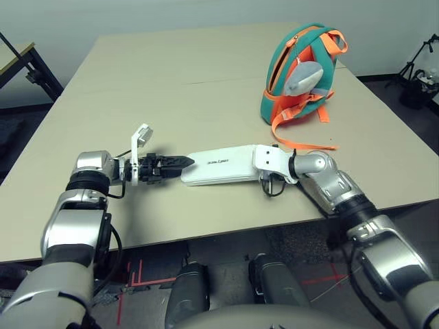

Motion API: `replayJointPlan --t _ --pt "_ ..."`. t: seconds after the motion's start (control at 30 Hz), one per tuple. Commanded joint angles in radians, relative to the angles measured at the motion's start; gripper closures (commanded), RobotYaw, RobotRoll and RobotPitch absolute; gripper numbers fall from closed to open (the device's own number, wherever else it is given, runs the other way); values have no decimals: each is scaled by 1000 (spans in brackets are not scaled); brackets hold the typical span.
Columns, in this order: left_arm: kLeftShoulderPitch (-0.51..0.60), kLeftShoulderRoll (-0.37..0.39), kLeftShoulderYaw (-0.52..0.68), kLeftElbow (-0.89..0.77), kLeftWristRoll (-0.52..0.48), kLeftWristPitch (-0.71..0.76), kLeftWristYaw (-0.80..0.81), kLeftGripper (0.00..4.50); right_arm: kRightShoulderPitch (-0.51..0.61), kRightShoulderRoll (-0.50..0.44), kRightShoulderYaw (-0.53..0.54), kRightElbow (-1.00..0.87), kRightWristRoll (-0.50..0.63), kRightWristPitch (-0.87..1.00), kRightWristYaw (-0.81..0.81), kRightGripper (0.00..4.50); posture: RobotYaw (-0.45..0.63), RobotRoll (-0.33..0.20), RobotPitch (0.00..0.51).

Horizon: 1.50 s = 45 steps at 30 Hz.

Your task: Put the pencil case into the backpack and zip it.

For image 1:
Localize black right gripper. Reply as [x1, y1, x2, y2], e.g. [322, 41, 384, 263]
[259, 171, 287, 189]

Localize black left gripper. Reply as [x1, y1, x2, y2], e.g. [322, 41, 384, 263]
[137, 152, 195, 185]

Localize white pencil case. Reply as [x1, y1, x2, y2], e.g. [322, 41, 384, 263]
[180, 144, 261, 188]

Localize teal and orange backpack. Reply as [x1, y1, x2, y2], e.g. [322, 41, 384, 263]
[259, 22, 349, 151]

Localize dark right robot leg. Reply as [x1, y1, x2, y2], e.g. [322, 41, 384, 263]
[248, 253, 311, 309]

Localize dark robot leg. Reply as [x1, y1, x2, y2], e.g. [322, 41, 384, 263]
[164, 262, 212, 329]
[248, 253, 311, 309]

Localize gray plush charm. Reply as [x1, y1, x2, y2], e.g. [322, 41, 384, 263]
[283, 60, 325, 96]

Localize red floor tape cross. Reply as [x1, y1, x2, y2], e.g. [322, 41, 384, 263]
[303, 263, 351, 287]

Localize red floor tape lines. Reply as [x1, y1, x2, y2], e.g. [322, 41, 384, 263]
[116, 260, 178, 326]

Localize dark left robot leg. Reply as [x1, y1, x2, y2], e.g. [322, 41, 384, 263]
[164, 262, 212, 329]

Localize beige robot torso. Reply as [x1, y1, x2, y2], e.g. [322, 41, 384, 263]
[191, 302, 344, 329]

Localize black tripod stand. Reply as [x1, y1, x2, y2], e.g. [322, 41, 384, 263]
[385, 32, 439, 90]

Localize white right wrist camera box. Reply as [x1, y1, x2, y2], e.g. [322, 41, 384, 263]
[252, 144, 296, 184]

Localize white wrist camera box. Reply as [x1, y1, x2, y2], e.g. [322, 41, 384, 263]
[129, 122, 155, 188]
[252, 144, 296, 184]

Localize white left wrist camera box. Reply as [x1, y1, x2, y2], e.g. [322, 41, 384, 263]
[129, 122, 155, 188]

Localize thin white floor cable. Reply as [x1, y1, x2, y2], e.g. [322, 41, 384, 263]
[308, 265, 366, 304]

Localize black frame wooden side table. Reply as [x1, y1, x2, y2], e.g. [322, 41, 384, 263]
[0, 32, 64, 103]

